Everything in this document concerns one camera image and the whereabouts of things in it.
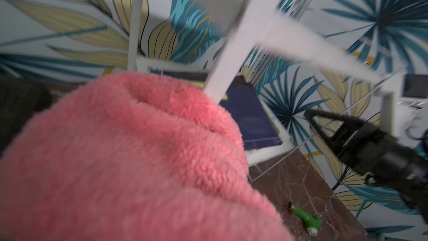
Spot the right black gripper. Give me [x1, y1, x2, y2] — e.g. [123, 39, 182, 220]
[304, 109, 428, 208]

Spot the white two-tier bookshelf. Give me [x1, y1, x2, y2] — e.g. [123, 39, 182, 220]
[126, 0, 382, 166]

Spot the pink cloth with black trim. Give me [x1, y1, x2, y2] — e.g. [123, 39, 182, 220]
[1, 72, 293, 241]

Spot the dark blue book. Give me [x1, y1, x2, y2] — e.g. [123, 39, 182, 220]
[152, 70, 283, 150]

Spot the green plastic tool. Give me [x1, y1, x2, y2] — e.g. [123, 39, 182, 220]
[288, 202, 322, 237]

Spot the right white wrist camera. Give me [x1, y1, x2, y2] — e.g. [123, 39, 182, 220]
[374, 71, 428, 139]

